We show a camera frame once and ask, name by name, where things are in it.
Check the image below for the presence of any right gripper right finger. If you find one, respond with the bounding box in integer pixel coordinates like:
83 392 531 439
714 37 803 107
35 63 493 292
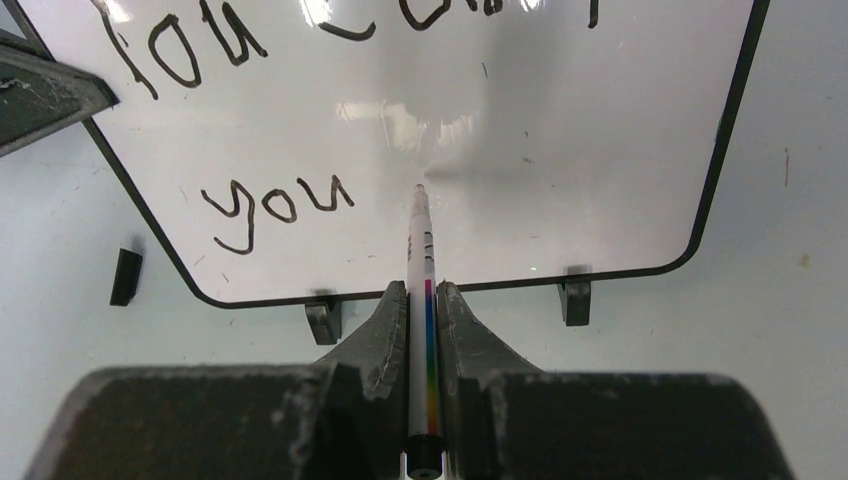
438 282 793 479

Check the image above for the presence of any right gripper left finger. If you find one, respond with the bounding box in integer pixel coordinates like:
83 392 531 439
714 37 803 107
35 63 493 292
26 281 407 479

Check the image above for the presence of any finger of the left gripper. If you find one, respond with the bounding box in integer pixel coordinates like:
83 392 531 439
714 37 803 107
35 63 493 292
1 45 119 156

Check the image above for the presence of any white marker pen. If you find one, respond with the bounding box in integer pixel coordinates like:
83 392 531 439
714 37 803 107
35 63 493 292
404 184 445 479

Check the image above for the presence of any black marker cap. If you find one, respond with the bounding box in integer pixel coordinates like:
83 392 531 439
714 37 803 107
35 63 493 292
109 236 145 307

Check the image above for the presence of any black framed whiteboard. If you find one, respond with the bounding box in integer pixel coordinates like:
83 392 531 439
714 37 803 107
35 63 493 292
7 1 769 308

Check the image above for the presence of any left whiteboard foot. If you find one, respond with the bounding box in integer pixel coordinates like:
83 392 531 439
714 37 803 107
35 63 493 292
304 289 342 346

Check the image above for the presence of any whiteboard foot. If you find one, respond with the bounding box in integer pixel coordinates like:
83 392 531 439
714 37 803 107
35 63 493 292
304 289 342 346
558 265 592 327

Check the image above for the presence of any right whiteboard foot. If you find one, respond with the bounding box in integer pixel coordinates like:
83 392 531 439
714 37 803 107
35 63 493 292
558 265 592 327

